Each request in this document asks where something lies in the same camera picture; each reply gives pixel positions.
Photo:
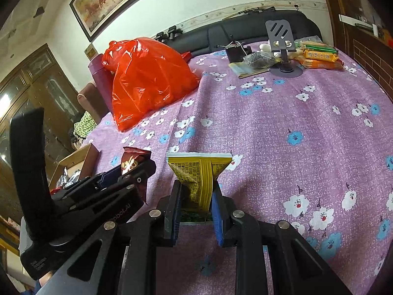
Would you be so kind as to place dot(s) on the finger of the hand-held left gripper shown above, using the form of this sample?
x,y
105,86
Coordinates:
x,y
135,178
107,176

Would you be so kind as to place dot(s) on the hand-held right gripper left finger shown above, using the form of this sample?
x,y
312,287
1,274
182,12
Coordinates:
x,y
173,218

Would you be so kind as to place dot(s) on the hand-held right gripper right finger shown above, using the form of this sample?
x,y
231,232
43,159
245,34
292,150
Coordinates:
x,y
218,218

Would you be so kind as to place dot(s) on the dark red snack packet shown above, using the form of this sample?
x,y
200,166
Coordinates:
x,y
130,159

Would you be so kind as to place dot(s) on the brown cardboard box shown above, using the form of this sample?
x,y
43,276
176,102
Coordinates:
x,y
86,156

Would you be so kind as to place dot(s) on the pile of snack packets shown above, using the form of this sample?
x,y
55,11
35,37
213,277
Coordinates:
x,y
69,179

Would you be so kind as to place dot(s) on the green pea snack packet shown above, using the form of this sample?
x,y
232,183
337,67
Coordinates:
x,y
196,175

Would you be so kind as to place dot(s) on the green floral cloth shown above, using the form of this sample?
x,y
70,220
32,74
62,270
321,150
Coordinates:
x,y
84,126

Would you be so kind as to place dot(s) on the brown sofa chair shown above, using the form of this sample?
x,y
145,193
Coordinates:
x,y
90,101

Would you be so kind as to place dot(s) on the orange plastic bag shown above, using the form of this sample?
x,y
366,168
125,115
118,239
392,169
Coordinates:
x,y
147,83

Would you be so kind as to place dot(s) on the purple thermos bottle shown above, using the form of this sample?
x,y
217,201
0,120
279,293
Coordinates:
x,y
99,80

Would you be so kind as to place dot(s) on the purple floral tablecloth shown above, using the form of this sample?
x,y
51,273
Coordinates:
x,y
276,129

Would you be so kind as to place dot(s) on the wooden glass door cabinet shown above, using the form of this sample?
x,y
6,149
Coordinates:
x,y
36,89

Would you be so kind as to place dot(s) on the paper booklet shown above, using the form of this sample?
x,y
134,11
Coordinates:
x,y
245,72

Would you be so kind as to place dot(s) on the small black gadget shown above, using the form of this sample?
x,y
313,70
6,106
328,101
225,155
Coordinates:
x,y
170,33

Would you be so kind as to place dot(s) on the small black device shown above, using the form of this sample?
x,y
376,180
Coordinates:
x,y
236,53

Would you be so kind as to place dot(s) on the clear bag with dark contents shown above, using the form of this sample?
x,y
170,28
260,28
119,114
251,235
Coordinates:
x,y
259,60

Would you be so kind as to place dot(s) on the black leather sofa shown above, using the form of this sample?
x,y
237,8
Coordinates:
x,y
215,33

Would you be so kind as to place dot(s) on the white plush toy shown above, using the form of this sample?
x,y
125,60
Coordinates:
x,y
264,48

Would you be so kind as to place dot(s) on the orange biscuit pack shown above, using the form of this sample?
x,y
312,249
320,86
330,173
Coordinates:
x,y
322,65
321,57

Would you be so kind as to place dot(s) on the grey phone stand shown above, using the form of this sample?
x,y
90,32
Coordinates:
x,y
278,32

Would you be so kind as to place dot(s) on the green striped biscuit pack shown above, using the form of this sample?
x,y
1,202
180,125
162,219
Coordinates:
x,y
319,48

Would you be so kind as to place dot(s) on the wooden sideboard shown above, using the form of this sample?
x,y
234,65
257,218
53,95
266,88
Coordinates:
x,y
368,58

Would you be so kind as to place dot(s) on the small wall sign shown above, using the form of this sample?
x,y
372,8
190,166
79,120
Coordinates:
x,y
90,51

